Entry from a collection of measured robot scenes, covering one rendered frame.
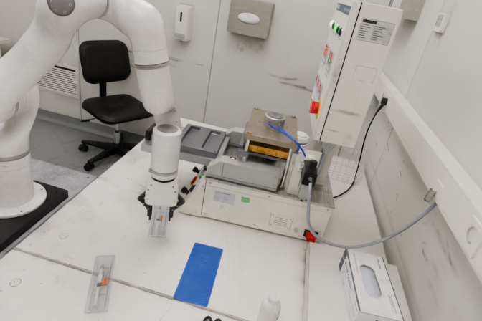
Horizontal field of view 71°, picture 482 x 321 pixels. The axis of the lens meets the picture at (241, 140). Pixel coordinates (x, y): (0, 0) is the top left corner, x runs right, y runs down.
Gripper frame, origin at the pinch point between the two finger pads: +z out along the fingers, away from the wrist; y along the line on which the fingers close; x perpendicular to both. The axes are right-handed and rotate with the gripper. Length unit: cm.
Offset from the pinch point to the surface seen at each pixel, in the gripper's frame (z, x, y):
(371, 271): -3, -23, 64
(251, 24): -46, 164, 44
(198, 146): -17.1, 18.5, 10.4
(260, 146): -23.4, 11.2, 31.2
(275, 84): -3, 168, 73
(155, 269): 7.4, -16.4, 0.8
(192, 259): 7.4, -11.8, 11.8
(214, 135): -15.6, 32.3, 17.2
